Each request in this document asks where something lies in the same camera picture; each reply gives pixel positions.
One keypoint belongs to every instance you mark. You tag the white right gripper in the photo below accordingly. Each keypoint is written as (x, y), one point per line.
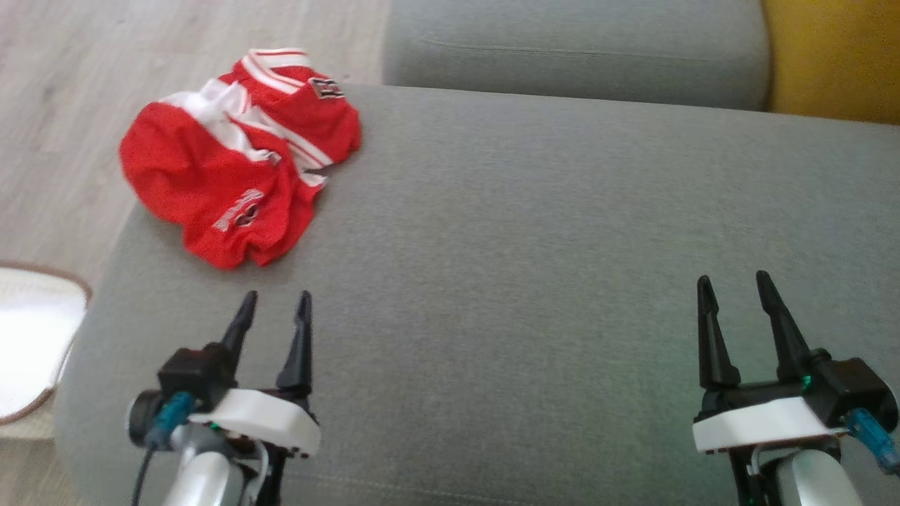
(759, 422)

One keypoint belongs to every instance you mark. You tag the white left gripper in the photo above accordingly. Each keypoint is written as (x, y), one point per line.
(260, 418)

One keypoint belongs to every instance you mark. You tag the red shorts with white stripe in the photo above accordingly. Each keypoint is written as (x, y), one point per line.
(183, 176)

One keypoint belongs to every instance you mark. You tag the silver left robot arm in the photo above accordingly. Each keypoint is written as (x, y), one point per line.
(204, 478)

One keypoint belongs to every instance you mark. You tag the white basket with brown rim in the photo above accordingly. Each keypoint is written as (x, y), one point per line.
(31, 337)

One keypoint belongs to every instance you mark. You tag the large grey sofa chaise cushion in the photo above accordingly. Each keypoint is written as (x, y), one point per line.
(527, 246)

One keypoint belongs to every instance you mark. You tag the large yellow back cushion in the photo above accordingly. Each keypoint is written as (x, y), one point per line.
(837, 56)

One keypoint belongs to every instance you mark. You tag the grey sofa seat cushion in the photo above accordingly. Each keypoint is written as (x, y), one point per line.
(576, 49)

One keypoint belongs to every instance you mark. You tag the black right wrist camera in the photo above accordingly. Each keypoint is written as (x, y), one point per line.
(858, 390)

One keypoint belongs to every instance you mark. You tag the blue left camera connector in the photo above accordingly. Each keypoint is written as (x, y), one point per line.
(169, 418)

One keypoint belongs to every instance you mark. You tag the blue camera connector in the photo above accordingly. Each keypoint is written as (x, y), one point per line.
(169, 418)
(872, 436)

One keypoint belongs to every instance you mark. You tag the blue right camera connector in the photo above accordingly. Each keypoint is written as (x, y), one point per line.
(872, 436)

